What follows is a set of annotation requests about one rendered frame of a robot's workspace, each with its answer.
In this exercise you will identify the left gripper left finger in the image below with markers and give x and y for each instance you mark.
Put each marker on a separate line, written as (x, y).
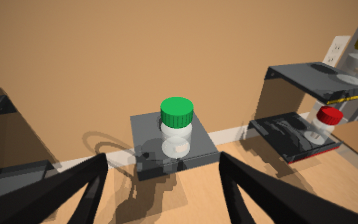
(34, 203)

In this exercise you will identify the white bottle with red cap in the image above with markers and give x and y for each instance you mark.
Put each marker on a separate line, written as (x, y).
(321, 127)

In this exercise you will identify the white bottle with yellow cap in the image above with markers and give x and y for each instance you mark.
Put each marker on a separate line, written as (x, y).
(348, 73)

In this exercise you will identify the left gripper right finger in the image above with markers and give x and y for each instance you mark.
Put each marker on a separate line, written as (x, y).
(281, 201)

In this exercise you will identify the white bottle with green cap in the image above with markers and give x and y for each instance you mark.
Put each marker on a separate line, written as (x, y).
(176, 127)

